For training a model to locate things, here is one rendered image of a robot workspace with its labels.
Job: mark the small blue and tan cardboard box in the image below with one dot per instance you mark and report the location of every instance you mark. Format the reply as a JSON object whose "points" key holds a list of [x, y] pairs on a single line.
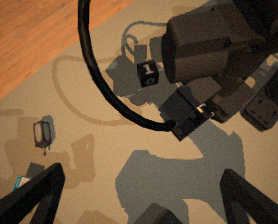
{"points": [[20, 181]]}

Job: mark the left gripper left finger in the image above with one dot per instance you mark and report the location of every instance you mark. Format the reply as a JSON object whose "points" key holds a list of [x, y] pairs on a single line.
{"points": [[44, 190]]}

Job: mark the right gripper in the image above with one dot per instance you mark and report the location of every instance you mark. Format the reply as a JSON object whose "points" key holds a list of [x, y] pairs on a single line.
{"points": [[217, 92]]}

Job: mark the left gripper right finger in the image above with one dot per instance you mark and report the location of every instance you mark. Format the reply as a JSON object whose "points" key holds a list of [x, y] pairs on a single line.
{"points": [[239, 195]]}

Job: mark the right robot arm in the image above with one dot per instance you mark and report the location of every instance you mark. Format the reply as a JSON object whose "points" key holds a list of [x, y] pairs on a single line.
{"points": [[198, 45]]}

